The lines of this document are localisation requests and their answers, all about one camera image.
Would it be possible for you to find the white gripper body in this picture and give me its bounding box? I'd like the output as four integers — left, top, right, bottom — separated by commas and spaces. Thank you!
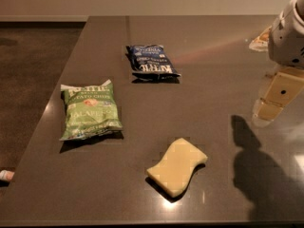
268, 0, 304, 68

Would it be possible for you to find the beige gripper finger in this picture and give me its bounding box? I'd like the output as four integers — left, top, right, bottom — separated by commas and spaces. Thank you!
252, 66, 304, 127

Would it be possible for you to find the yellow sponge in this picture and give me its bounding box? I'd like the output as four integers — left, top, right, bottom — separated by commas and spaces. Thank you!
146, 138, 208, 198

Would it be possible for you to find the blue kettle chips bag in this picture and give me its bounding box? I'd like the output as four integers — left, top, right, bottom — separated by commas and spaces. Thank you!
126, 45, 181, 81

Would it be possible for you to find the green jalapeno chips bag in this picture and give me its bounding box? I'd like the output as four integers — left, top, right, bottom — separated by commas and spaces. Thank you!
61, 80, 123, 141

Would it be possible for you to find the white object at floor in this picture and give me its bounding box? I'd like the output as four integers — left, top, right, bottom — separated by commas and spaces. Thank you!
0, 170, 14, 182

